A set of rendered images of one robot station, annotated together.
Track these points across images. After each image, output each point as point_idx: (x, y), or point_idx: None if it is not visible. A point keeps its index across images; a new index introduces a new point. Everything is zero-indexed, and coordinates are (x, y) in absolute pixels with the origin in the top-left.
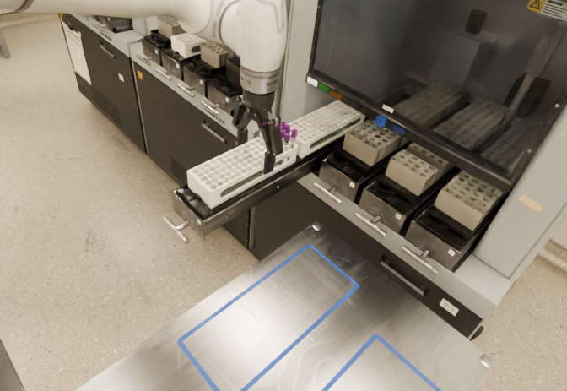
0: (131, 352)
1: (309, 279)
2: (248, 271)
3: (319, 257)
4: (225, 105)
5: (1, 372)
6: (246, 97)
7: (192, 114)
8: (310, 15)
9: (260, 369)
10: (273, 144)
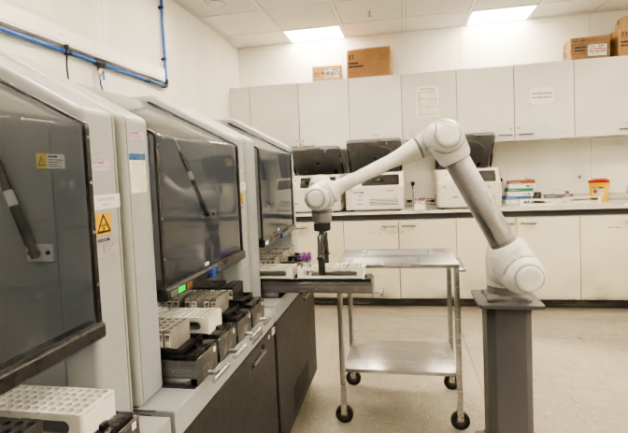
0: (434, 264)
1: (363, 260)
2: (379, 264)
3: (352, 261)
4: (262, 310)
5: (480, 299)
6: (330, 225)
7: (245, 373)
8: (255, 208)
9: (403, 257)
10: (328, 245)
